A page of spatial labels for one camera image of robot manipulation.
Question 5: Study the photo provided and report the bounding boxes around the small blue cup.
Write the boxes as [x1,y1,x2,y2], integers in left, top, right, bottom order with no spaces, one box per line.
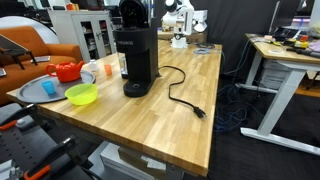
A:
[40,80,56,96]

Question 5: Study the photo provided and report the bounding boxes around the orange sofa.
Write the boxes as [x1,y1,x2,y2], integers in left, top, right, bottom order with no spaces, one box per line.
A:
[0,25,83,107]

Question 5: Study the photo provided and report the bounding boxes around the black fabric backdrop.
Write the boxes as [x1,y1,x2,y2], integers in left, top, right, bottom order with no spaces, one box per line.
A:
[189,0,279,81]

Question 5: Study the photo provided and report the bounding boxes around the black clamp orange grip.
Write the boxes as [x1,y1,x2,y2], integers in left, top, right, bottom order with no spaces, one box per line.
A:
[23,134,88,180]
[0,103,38,132]

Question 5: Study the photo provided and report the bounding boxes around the white glass door cabinet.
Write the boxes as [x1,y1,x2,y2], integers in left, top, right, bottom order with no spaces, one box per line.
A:
[48,9,118,63]

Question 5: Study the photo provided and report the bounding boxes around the grey table frame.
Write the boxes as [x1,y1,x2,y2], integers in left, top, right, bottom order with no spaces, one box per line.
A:
[164,162,186,180]

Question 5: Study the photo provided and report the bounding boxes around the clear water tank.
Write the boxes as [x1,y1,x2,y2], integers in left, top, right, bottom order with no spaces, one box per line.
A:
[118,53,129,80]

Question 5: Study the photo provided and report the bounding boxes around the white cardboard box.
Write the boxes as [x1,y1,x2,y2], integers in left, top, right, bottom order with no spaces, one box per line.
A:
[99,142,158,180]

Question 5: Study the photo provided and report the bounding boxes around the orange teapot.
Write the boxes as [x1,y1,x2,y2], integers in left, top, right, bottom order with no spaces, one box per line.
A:
[45,60,86,84]

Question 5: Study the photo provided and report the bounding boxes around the wooden desk white legs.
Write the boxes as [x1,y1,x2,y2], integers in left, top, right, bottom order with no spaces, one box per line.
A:
[239,33,320,157]

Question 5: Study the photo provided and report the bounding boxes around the yellow black tool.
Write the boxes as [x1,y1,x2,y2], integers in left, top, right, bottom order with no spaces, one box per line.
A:
[283,34,311,49]

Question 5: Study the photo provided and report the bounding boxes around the small white shaker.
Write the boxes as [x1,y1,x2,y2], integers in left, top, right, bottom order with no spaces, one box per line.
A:
[87,59,100,73]

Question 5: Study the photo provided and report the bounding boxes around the lime green plastic bowl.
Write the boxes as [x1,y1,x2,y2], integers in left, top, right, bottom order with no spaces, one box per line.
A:
[64,83,99,107]

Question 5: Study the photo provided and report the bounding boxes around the coffee maker lid grey handle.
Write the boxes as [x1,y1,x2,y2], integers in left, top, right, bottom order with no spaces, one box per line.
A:
[118,0,150,29]

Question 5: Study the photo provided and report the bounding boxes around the black side table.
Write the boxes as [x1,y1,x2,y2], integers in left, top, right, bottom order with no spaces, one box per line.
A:
[0,33,38,71]

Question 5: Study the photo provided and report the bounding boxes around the grey tablet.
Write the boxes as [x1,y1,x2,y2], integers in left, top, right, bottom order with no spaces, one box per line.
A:
[30,55,52,64]

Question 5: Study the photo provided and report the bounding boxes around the black perforated board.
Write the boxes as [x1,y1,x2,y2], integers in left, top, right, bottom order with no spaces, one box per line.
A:
[0,124,59,174]

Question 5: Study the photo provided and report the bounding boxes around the white round panel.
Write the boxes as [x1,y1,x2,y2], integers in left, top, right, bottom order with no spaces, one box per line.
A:
[0,15,60,45]

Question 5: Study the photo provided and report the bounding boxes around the orange containers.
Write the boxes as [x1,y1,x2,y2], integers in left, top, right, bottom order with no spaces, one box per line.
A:
[65,2,81,12]

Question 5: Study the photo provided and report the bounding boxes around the grey coiled cable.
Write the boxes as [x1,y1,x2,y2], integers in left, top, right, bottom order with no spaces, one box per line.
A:
[193,48,212,56]

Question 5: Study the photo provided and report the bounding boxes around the black monitor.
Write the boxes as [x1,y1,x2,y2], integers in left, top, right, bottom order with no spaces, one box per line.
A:
[268,0,303,34]

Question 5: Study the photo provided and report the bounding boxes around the black power cord with plug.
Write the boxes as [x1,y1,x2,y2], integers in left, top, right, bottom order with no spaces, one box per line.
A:
[157,65,208,120]

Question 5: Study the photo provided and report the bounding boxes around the blue floor cables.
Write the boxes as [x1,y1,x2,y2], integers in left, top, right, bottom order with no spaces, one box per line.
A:
[213,39,258,134]

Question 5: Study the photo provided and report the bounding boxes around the round grey tray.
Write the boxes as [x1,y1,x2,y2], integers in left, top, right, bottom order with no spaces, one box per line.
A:
[15,69,97,104]

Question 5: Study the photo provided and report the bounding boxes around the black coffee maker body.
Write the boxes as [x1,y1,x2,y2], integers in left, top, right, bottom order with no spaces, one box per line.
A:
[112,25,160,99]

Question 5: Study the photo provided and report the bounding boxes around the white grey storage box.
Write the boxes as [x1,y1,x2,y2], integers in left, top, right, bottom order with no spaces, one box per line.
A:
[259,59,294,90]

